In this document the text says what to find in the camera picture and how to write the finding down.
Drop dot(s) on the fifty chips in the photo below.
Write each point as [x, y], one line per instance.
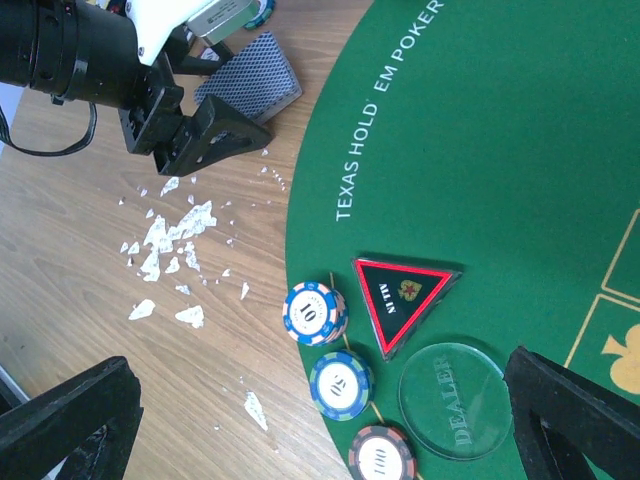
[341, 385]

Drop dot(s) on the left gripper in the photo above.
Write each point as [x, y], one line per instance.
[153, 123]

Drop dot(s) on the round green poker mat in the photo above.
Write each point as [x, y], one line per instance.
[499, 135]

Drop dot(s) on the clear round button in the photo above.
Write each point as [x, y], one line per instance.
[454, 401]

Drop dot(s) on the green fifty chip stack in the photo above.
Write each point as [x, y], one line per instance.
[265, 10]

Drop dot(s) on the red hundred chip stack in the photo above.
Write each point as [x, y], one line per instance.
[209, 54]

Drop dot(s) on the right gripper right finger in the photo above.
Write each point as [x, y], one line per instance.
[564, 423]

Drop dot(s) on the hundred chips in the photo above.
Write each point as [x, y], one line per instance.
[379, 452]

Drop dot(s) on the blue playing card deck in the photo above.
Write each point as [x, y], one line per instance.
[259, 82]

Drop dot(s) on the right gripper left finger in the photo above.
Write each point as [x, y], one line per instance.
[87, 425]

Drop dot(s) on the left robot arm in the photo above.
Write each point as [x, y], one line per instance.
[126, 57]

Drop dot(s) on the ten chips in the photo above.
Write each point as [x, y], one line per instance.
[315, 314]

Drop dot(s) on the white debris pile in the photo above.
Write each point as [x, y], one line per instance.
[163, 239]

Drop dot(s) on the red triangle dealer button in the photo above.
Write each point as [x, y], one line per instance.
[400, 292]

